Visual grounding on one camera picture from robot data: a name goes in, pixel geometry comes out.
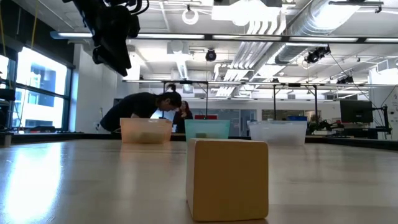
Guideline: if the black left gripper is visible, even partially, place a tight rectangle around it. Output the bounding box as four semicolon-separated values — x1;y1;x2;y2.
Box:
90;2;141;77

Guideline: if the person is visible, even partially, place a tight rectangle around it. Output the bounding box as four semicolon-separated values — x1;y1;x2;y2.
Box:
172;100;194;134
99;83;183;133

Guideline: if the long ceiling light strip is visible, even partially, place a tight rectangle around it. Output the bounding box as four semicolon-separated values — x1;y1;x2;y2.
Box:
365;37;398;44
51;30;205;40
289;37;358;43
213;34;282;41

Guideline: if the orange translucent plastic bin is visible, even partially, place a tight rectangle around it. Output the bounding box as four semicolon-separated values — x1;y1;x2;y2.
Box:
120;117;174;144

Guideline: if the large window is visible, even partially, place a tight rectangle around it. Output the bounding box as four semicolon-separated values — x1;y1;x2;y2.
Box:
0;46;71;131

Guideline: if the green translucent plastic bin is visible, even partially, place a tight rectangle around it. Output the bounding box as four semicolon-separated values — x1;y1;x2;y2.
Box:
184;119;231;141

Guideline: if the white ceiling pipe bundle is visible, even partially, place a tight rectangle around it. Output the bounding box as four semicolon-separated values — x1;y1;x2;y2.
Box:
231;20;287;71

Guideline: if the orange cube block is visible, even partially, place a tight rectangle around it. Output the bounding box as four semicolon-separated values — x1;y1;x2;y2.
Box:
186;138;269;223

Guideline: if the clear plastic bin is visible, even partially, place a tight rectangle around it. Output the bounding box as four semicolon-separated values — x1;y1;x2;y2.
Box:
248;120;308;146

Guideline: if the black overhead metal rack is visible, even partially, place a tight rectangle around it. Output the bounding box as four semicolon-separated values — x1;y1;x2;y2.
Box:
123;79;318;121

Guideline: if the black lab equipment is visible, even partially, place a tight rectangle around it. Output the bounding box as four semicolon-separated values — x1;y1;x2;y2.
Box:
307;119;341;135

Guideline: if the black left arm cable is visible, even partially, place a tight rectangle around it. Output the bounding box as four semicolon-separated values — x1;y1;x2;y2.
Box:
129;0;150;16

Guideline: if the white ring ceiling lamp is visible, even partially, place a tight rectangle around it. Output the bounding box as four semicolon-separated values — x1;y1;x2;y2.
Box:
182;8;200;26

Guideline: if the black aluminium table frame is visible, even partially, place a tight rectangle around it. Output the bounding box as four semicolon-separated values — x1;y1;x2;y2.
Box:
0;132;398;150

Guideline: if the silver ventilation duct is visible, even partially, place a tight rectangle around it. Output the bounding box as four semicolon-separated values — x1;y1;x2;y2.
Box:
275;0;361;65

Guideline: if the black ceiling rail fixture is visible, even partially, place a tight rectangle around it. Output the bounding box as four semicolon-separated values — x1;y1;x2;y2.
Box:
328;1;384;14

